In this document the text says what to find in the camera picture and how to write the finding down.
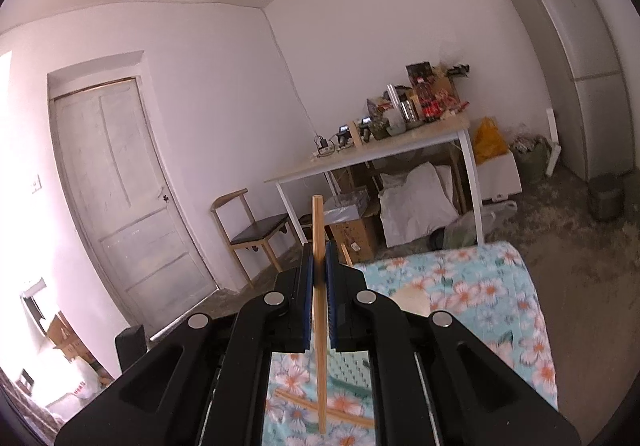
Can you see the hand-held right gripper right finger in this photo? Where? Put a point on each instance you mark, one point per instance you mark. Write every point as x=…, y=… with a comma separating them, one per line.
x=331, y=296

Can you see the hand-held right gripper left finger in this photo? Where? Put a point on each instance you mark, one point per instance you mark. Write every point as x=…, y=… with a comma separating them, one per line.
x=309, y=296

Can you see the green perforated utensil holder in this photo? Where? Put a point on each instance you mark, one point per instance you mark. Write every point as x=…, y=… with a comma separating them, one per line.
x=350, y=368

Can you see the white rice paddle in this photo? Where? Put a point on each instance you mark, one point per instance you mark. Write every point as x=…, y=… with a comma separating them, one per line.
x=410, y=300

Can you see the wooden cabinet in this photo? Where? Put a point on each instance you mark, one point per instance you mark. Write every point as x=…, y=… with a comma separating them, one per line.
x=67, y=338

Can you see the brown cardboard box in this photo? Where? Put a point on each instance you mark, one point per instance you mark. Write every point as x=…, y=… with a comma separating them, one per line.
x=357, y=238

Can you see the white printed plastic bag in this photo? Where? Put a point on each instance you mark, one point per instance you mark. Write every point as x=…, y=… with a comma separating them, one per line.
x=75, y=383

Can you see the wooden chair with dark seat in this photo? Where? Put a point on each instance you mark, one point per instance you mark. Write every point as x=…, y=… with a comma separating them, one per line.
x=260, y=228

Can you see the wrapped white flat box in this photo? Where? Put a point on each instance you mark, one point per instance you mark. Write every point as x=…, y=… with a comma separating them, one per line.
x=347, y=208

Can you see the white sack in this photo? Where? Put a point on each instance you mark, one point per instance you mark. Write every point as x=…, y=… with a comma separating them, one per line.
x=417, y=206

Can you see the white panelled door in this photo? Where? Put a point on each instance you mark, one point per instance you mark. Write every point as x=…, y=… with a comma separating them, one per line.
x=125, y=206

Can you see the blue floral blanket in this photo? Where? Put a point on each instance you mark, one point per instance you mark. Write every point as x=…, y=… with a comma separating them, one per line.
x=475, y=296

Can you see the black charger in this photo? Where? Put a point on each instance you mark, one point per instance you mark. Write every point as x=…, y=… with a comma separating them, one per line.
x=323, y=146

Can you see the white table with wooden top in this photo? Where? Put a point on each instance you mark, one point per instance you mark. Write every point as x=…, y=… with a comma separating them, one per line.
x=390, y=149

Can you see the black electronic device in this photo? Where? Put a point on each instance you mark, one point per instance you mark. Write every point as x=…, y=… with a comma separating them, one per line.
x=343, y=136
x=365, y=129

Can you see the wooden block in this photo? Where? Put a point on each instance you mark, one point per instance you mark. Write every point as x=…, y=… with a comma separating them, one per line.
x=356, y=136

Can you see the metal canister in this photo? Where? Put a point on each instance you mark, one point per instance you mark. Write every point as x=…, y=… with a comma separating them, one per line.
x=410, y=109

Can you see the clear plastic tube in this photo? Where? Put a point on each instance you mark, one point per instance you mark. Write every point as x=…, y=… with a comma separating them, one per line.
x=393, y=96

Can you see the red drink bottle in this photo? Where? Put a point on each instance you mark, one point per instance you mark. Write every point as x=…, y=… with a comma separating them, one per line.
x=430, y=99

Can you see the yellow plastic bag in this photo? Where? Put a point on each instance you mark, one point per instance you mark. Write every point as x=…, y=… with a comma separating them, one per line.
x=489, y=141

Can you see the dark printed box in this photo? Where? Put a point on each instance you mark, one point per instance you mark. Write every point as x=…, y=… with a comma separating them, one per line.
x=419, y=71

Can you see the green bag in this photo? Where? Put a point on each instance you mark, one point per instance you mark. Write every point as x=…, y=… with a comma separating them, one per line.
x=532, y=161

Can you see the black tray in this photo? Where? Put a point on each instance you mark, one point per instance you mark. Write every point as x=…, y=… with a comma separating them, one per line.
x=459, y=70

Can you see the long white carton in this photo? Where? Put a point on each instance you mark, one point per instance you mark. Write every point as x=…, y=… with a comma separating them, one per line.
x=553, y=146

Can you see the dark grey rice cooker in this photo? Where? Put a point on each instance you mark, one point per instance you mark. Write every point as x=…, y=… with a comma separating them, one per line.
x=606, y=198

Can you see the silver refrigerator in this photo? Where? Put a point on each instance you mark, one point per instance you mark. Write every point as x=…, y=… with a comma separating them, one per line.
x=575, y=66

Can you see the white light switch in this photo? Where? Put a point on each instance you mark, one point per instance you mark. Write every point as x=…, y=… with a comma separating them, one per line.
x=35, y=184

